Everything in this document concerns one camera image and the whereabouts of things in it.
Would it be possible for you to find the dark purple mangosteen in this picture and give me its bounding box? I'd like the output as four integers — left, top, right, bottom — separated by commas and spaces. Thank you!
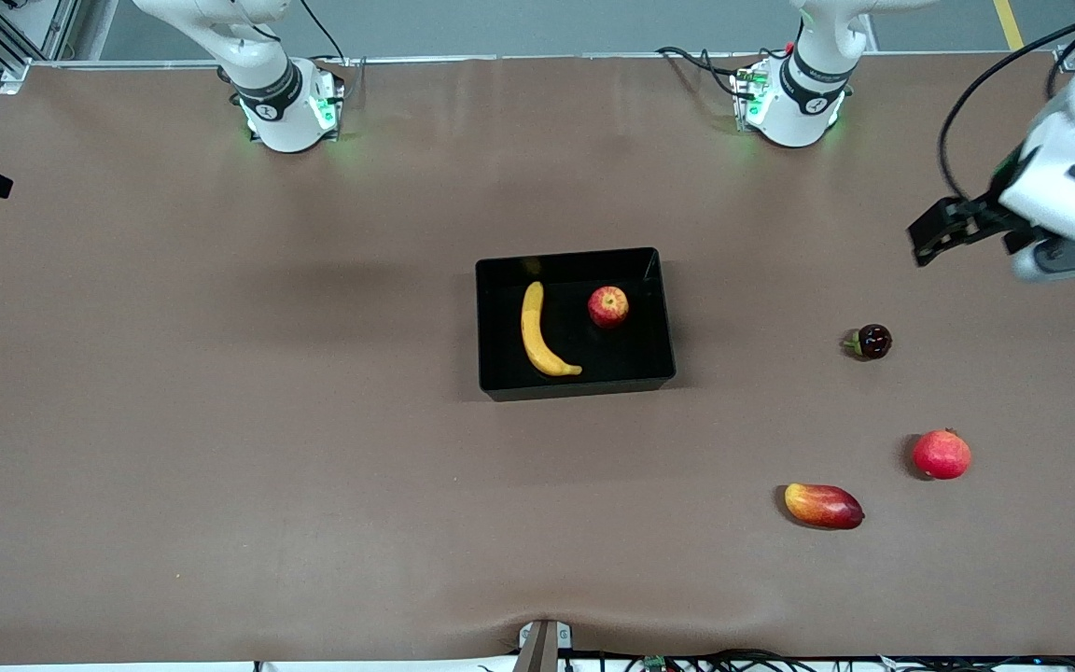
842, 323, 894, 362

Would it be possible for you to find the black rectangular plastic box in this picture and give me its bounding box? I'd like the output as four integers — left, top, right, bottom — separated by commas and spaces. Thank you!
474, 246, 678, 403

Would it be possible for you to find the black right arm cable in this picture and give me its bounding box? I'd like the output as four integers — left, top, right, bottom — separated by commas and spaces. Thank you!
300, 0, 353, 66

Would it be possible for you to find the black cable bundle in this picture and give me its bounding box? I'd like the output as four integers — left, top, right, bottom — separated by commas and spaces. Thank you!
565, 648, 1075, 672

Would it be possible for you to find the yellow banana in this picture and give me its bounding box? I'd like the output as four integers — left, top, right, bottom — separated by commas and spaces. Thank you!
520, 281, 584, 378

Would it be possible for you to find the red pomegranate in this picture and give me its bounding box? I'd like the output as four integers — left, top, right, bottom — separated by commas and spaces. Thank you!
911, 427, 973, 481

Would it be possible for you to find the grey metal table bracket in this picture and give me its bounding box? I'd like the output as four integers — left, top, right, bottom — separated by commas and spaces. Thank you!
512, 620, 574, 672

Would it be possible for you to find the red yellow apple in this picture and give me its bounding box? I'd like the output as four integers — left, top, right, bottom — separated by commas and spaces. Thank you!
587, 286, 631, 329

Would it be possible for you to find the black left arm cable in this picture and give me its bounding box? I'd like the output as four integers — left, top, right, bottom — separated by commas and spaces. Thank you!
937, 21, 1075, 203

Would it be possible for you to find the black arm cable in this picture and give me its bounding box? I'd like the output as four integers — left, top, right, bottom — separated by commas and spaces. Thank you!
300, 0, 353, 66
937, 21, 1075, 203

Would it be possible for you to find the red yellow mango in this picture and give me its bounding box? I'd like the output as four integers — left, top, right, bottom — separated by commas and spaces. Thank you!
784, 483, 866, 531

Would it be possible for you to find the black base cable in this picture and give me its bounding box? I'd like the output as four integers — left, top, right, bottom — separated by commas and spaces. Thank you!
657, 45, 746, 99

